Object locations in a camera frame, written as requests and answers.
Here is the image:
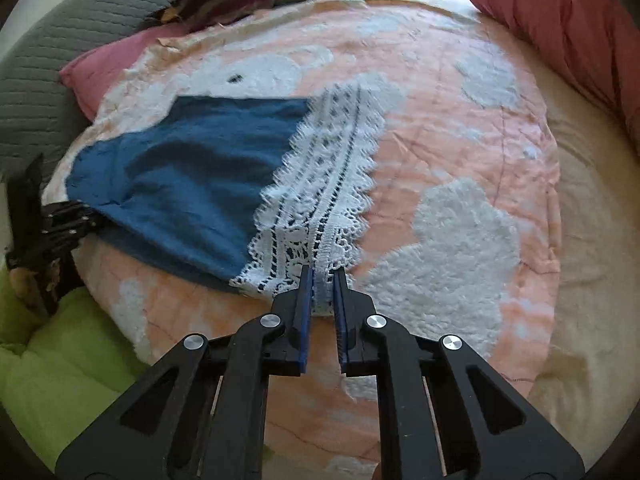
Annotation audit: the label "red rolled duvet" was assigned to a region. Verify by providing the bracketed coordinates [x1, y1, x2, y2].
[462, 0, 640, 146]

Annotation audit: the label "blue pants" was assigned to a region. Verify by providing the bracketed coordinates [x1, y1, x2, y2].
[65, 82, 388, 313]

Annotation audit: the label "pink pillow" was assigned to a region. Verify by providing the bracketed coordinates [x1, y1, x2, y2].
[59, 27, 173, 122]

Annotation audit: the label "person's left hand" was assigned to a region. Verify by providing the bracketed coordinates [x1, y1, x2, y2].
[10, 267, 41, 312]

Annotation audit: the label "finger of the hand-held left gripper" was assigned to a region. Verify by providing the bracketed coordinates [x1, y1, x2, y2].
[42, 220, 103, 261]
[44, 201, 98, 226]

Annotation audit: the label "grey quilted pillow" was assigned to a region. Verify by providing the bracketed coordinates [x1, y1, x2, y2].
[0, 0, 261, 176]

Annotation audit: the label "person's left forearm green sleeve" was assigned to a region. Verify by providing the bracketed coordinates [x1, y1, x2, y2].
[0, 262, 36, 348]

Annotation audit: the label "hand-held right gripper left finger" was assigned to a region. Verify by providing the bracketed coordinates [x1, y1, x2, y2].
[55, 264, 315, 480]

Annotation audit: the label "peach and white fleece blanket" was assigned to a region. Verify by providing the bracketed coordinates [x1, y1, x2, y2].
[42, 0, 563, 466]

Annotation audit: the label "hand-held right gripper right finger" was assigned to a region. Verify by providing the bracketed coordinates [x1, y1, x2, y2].
[332, 267, 586, 480]

